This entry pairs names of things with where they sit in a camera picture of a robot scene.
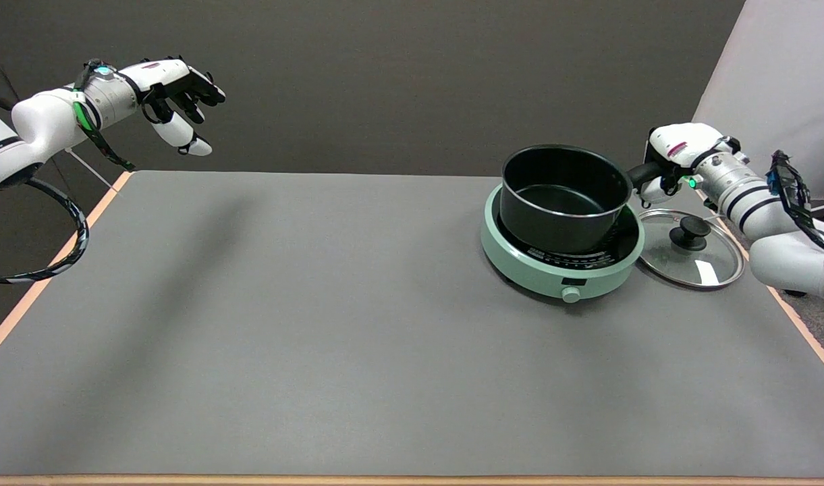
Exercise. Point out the glass lid with black knob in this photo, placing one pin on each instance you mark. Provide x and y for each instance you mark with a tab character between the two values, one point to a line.
712	263

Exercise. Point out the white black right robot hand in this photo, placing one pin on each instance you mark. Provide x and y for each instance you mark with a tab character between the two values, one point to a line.
681	145

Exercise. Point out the grey table mat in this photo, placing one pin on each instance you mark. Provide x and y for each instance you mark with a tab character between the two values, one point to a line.
317	324

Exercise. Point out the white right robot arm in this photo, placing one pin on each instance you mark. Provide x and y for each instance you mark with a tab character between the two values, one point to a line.
783	243

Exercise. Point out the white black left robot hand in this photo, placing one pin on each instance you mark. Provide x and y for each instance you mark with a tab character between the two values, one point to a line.
172	75

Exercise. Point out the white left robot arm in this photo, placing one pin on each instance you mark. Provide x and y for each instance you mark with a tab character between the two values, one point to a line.
44	121

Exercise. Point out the mint green induction cooker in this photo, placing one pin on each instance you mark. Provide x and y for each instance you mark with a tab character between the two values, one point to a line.
540	273

